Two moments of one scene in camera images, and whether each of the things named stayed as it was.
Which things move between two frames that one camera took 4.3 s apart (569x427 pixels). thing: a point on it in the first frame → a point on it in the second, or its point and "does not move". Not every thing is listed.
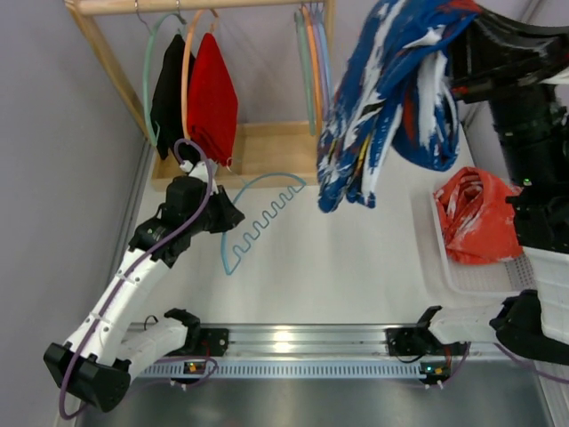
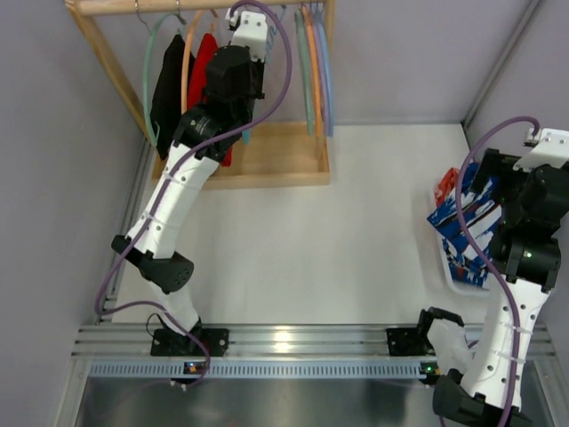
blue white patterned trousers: (396, 86) → (466, 225)
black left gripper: (227, 210) → (251, 71)
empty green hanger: (306, 71) does not move
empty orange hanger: (316, 74) does not move
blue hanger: (240, 190) → (246, 131)
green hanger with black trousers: (164, 88) does not move
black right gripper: (482, 71) → (496, 169)
